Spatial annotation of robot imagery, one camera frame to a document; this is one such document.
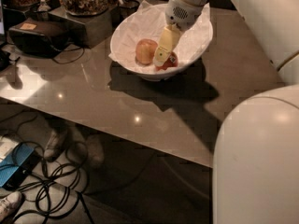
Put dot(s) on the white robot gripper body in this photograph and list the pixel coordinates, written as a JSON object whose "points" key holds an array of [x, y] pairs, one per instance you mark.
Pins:
{"points": [[183, 14]]}

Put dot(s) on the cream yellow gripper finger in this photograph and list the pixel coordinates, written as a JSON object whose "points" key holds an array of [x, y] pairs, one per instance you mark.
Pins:
{"points": [[168, 41]]}

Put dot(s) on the red apple with sticker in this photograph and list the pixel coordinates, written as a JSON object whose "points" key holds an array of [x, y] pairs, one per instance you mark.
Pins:
{"points": [[172, 61]]}

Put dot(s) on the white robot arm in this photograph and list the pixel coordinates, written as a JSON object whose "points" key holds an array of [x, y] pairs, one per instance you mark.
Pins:
{"points": [[256, 157]]}

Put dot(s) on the white bowl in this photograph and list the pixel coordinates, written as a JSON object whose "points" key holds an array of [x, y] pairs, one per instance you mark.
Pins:
{"points": [[162, 73]]}

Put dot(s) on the yellowish apple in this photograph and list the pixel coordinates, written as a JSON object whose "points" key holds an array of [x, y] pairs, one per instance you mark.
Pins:
{"points": [[144, 51]]}

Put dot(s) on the white paper liner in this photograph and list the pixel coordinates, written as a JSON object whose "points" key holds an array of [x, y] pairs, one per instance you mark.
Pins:
{"points": [[143, 25]]}

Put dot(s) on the black cup right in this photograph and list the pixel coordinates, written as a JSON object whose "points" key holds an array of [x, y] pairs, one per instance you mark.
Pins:
{"points": [[128, 8]]}

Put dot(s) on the dark square stand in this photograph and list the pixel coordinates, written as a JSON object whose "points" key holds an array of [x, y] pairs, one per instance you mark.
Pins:
{"points": [[85, 31]]}

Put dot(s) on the black device with label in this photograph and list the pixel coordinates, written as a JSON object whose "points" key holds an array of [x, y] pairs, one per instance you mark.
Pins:
{"points": [[39, 38]]}

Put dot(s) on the black cup with scoop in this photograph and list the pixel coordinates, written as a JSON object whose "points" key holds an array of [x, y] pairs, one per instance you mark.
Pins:
{"points": [[41, 10]]}

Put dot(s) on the blue box on floor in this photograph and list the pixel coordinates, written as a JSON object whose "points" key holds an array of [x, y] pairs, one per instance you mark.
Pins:
{"points": [[17, 165]]}

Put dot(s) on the white sneaker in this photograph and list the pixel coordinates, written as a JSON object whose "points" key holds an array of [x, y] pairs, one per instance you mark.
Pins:
{"points": [[9, 204]]}

